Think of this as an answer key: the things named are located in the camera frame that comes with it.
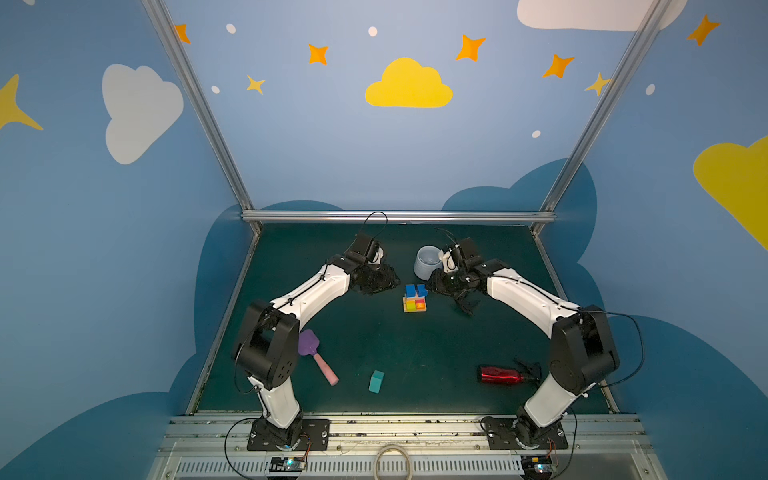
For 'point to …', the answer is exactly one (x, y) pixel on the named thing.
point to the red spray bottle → (492, 374)
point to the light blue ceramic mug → (427, 260)
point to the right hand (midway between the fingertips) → (431, 283)
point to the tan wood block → (416, 297)
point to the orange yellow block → (421, 307)
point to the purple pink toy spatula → (307, 345)
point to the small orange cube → (411, 304)
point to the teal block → (376, 381)
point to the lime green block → (410, 308)
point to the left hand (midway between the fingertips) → (399, 283)
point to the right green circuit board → (537, 467)
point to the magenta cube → (420, 301)
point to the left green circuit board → (287, 464)
